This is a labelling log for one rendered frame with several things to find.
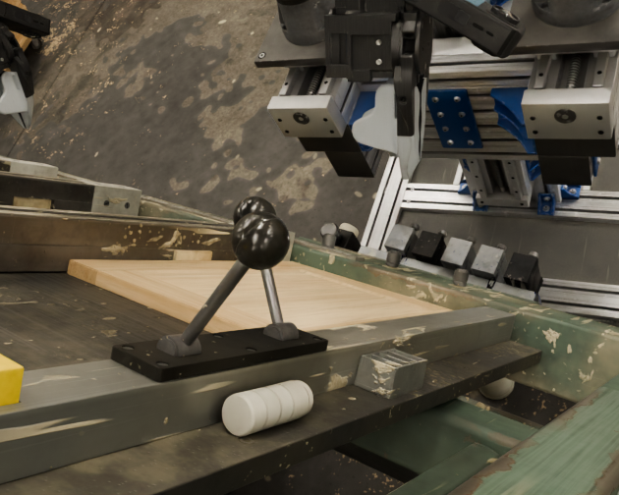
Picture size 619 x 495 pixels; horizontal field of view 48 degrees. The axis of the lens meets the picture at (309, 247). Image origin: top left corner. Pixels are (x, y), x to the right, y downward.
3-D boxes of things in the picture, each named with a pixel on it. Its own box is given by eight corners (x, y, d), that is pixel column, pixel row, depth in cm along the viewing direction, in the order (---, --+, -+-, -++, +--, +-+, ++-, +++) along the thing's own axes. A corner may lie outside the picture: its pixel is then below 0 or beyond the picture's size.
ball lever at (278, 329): (313, 341, 58) (279, 192, 61) (288, 346, 55) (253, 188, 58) (279, 351, 60) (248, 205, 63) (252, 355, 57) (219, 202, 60)
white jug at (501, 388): (520, 373, 191) (509, 345, 176) (507, 406, 188) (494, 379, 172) (486, 362, 196) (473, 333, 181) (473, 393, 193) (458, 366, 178)
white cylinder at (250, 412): (248, 444, 47) (312, 421, 54) (256, 403, 47) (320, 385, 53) (216, 427, 49) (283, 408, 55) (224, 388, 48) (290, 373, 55)
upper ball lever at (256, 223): (203, 377, 49) (311, 240, 44) (164, 385, 46) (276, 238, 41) (176, 338, 51) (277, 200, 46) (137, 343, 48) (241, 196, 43)
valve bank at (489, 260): (578, 298, 136) (567, 234, 118) (553, 361, 132) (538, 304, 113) (364, 241, 164) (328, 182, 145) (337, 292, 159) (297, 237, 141)
